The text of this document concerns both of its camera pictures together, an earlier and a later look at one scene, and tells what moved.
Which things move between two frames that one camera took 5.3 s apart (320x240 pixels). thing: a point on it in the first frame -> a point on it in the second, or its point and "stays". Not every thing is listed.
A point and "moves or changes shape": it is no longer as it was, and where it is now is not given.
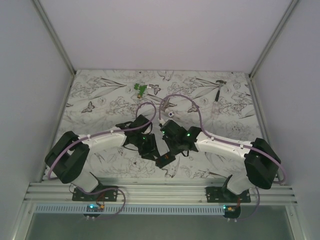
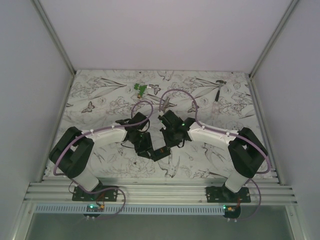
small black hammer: [221, 82] stays
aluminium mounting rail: [92, 192] stays
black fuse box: [162, 160] moves or changes shape
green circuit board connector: [141, 88] stays
